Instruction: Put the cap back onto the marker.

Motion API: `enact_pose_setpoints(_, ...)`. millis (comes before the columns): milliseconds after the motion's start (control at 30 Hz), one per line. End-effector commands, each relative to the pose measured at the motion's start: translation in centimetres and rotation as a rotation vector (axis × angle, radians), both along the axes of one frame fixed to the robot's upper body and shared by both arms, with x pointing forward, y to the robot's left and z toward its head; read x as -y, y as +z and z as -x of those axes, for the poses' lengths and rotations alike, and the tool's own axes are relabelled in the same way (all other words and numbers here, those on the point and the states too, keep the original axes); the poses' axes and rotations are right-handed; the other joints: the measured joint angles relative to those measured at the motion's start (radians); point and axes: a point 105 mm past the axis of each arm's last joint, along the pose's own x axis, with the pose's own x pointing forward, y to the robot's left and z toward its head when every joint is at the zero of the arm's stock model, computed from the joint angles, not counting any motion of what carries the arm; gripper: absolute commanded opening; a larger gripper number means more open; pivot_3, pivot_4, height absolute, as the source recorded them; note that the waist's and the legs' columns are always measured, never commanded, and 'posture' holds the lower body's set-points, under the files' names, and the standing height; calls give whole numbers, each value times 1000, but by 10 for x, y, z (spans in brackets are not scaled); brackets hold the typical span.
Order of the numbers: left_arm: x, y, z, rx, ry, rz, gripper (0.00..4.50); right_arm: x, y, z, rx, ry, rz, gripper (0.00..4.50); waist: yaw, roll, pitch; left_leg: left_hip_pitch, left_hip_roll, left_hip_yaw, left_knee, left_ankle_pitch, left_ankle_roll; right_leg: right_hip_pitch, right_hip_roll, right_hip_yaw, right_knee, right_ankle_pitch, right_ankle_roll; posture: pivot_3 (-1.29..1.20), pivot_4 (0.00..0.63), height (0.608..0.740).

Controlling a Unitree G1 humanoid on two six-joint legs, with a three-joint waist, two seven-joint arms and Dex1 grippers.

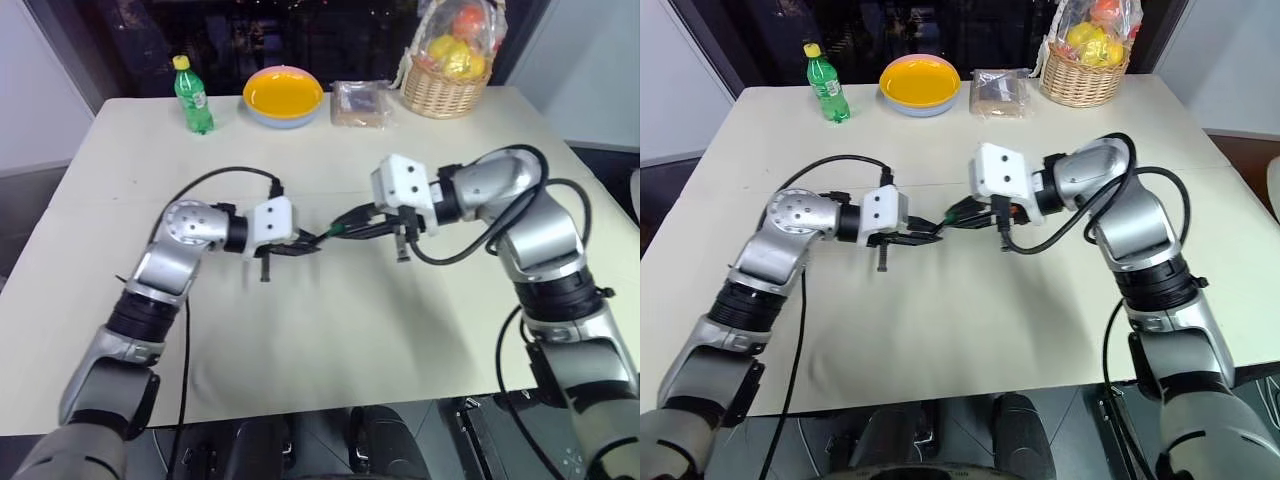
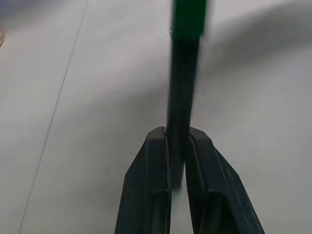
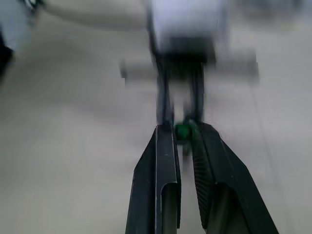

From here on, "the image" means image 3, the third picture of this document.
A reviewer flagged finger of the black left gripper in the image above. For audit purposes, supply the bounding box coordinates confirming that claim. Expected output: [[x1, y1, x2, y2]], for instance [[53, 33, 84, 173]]
[[189, 63, 205, 123], [156, 62, 176, 126]]

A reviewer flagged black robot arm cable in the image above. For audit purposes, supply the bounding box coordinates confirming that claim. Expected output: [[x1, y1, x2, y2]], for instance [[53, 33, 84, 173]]
[[146, 0, 162, 64]]

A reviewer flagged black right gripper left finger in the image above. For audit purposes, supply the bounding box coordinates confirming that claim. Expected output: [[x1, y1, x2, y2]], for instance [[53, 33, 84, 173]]
[[125, 124, 181, 234]]

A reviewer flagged green marker cap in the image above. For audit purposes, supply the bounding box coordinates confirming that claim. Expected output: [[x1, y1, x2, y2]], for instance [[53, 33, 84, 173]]
[[175, 124, 195, 141]]

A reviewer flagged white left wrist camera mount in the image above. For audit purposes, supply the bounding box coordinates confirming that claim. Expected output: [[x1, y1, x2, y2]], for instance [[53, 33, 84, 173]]
[[153, 0, 220, 38]]

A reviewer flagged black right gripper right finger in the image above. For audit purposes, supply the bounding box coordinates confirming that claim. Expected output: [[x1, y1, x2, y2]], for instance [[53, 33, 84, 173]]
[[192, 123, 280, 234]]

